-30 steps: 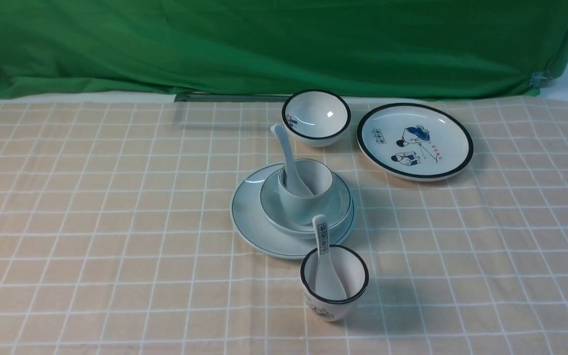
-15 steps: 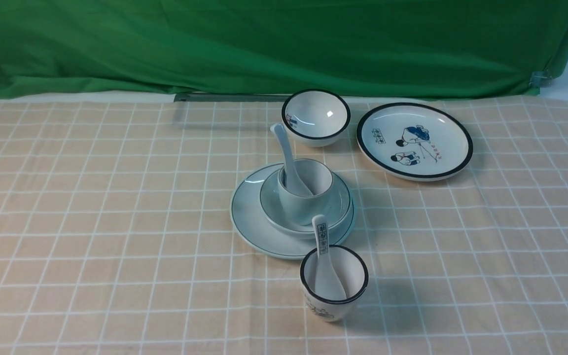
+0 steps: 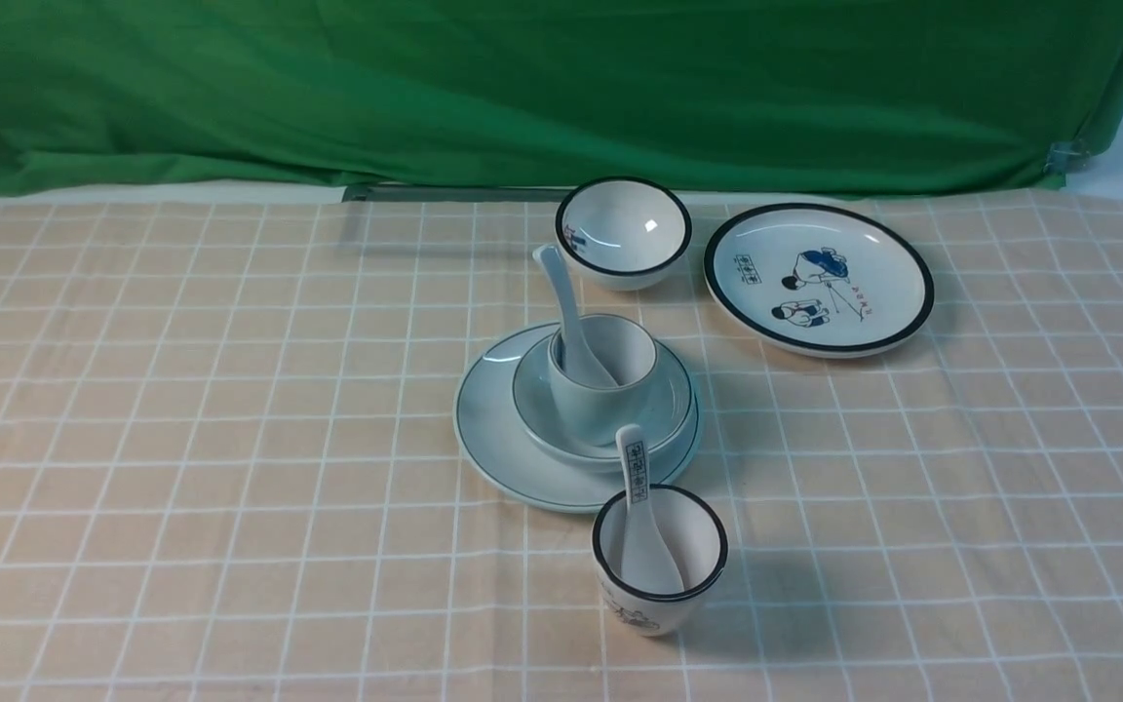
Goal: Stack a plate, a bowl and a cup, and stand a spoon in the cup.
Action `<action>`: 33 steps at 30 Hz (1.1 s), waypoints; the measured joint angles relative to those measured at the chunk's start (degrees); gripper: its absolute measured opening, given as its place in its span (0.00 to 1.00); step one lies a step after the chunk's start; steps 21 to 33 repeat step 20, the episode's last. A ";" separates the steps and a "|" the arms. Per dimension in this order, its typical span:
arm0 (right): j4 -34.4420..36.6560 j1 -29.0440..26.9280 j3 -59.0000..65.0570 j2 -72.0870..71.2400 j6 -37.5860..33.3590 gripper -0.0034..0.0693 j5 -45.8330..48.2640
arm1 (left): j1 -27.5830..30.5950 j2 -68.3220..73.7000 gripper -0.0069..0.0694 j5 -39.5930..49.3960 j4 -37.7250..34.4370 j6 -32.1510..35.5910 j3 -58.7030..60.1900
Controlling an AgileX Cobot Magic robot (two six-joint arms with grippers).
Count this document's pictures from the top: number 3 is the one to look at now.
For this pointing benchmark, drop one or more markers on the pale blue ceramic spoon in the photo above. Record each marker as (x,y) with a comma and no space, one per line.
(576,358)

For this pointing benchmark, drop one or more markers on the pale blue cup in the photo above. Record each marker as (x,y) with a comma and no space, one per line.
(630,355)

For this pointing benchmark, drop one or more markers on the pale blue bowl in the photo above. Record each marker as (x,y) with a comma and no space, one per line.
(662,420)

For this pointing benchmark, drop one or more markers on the checkered beige tablecloth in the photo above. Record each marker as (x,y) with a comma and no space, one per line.
(228,468)

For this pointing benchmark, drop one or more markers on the green backdrop cloth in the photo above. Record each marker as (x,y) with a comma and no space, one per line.
(840,98)

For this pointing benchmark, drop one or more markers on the pale blue plate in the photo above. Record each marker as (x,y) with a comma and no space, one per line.
(487,429)

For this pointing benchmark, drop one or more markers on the white spoon with characters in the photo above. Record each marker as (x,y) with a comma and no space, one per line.
(646,561)

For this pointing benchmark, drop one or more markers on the black-rimmed illustrated cup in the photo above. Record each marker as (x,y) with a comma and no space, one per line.
(697,541)

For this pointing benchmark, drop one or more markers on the small black-rimmed white bowl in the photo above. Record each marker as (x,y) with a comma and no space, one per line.
(624,234)

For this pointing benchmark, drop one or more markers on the black-rimmed illustrated plate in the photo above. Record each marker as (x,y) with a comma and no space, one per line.
(819,280)

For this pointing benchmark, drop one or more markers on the metal clamp on backdrop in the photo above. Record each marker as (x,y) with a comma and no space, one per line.
(1067,157)

